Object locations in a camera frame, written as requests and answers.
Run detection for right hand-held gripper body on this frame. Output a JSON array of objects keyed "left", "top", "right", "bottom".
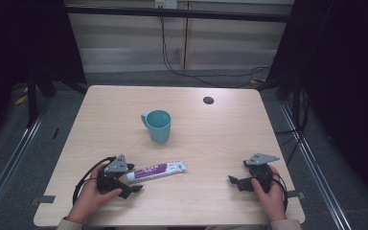
[{"left": 244, "top": 152, "right": 281, "bottom": 195}]

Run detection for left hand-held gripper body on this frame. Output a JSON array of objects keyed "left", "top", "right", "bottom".
[{"left": 96, "top": 154, "right": 129, "bottom": 195}]

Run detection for white and purple toothpaste tube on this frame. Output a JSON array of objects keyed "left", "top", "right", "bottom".
[{"left": 126, "top": 160, "right": 188, "bottom": 183}]

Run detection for person's right hand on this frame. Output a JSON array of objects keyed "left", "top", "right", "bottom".
[{"left": 251, "top": 164, "right": 287, "bottom": 222}]

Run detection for person's left hand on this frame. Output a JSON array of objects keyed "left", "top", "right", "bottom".
[{"left": 66, "top": 162, "right": 123, "bottom": 224}]

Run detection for grey tape strip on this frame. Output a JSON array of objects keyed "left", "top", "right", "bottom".
[
  {"left": 29, "top": 195, "right": 57, "bottom": 206},
  {"left": 286, "top": 190, "right": 306, "bottom": 199}
]

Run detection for teal cup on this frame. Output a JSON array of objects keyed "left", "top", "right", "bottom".
[{"left": 141, "top": 109, "right": 173, "bottom": 144}]

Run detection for black metal stand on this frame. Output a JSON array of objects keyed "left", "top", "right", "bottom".
[
  {"left": 26, "top": 71, "right": 40, "bottom": 128},
  {"left": 292, "top": 78, "right": 304, "bottom": 135}
]

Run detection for yellow floor object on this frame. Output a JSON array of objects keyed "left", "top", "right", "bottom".
[{"left": 13, "top": 85, "right": 30, "bottom": 106}]

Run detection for black curtain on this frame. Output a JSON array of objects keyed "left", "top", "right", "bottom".
[
  {"left": 264, "top": 0, "right": 368, "bottom": 200},
  {"left": 0, "top": 0, "right": 88, "bottom": 150}
]

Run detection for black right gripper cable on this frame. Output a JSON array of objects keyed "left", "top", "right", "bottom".
[{"left": 270, "top": 172, "right": 289, "bottom": 213}]

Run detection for black floor cables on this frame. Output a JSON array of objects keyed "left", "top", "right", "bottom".
[{"left": 273, "top": 89, "right": 311, "bottom": 167}]

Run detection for metal floor rail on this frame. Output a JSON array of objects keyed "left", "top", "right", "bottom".
[
  {"left": 0, "top": 97, "right": 52, "bottom": 226},
  {"left": 278, "top": 101, "right": 353, "bottom": 230}
]

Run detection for black wall cable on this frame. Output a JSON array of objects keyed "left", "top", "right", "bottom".
[{"left": 158, "top": 5, "right": 271, "bottom": 89}]

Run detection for black horizontal wall rail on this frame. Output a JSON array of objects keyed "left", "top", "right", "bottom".
[{"left": 65, "top": 5, "right": 290, "bottom": 23}]

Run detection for white wall outlet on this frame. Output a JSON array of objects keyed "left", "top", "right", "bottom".
[{"left": 154, "top": 0, "right": 178, "bottom": 10}]

